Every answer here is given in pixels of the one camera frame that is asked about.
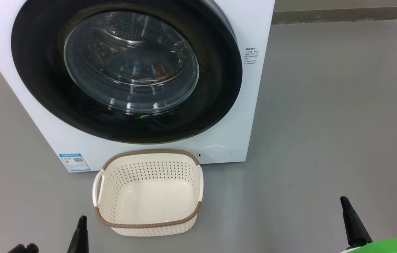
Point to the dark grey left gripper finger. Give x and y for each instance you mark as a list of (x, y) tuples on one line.
[(79, 239)]

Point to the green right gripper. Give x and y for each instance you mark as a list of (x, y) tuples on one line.
[(384, 246)]

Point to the blue cartoon print garment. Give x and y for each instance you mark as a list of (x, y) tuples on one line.
[(152, 73)]

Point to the white front-load washing machine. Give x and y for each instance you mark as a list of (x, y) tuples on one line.
[(251, 105)]

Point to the steel washing machine drum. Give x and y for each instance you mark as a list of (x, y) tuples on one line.
[(131, 42)]

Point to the blue energy label sticker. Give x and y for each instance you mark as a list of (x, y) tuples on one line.
[(74, 162)]

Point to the cream perforated laundry basket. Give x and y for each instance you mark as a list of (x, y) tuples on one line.
[(149, 165)]

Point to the round white filter cover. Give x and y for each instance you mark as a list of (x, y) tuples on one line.
[(215, 154)]

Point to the small printed text label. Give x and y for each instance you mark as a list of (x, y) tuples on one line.
[(251, 56)]

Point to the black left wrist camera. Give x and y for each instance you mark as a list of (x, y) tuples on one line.
[(24, 248)]

